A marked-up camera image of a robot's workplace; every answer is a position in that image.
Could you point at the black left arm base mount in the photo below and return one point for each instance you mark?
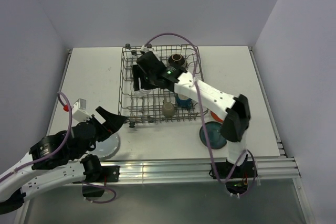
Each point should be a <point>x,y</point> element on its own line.
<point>110,174</point>

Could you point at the teal ceramic saucer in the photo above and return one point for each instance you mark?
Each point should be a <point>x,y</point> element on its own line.
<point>216,140</point>

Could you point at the dark blue ribbed mug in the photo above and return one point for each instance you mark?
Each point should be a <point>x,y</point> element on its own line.
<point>183,101</point>

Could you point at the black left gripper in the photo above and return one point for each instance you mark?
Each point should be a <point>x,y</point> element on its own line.
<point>114,121</point>

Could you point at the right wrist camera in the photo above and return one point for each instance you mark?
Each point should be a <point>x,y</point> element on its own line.
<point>148,48</point>

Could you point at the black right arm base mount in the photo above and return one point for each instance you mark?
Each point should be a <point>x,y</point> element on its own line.
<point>234,188</point>

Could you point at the brown ribbed bowl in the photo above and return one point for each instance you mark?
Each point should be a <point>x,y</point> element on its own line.
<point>177,59</point>

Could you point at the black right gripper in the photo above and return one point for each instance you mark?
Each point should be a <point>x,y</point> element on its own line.
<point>137,73</point>

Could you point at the red orange plate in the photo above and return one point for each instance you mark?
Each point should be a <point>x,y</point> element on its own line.
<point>216,118</point>

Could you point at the small beige mug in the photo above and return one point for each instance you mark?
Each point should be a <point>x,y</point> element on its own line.
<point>168,109</point>

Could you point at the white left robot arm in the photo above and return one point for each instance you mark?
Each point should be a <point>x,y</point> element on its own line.
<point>59,159</point>

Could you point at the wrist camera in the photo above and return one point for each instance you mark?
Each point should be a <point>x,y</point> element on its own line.
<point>148,48</point>
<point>79,112</point>

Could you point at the light blue glass plate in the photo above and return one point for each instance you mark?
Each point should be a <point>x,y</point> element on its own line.
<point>108,148</point>

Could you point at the clear drinking glass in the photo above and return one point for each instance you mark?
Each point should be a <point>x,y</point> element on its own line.
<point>140,93</point>

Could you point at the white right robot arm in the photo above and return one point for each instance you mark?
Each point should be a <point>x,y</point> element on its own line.
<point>234,111</point>

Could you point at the grey wire dish rack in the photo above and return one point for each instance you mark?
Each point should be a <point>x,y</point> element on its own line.
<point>147,109</point>

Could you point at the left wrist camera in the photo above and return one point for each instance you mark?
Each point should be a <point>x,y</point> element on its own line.
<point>79,112</point>

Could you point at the aluminium rail frame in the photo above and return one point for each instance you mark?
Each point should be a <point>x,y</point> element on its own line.
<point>171,152</point>

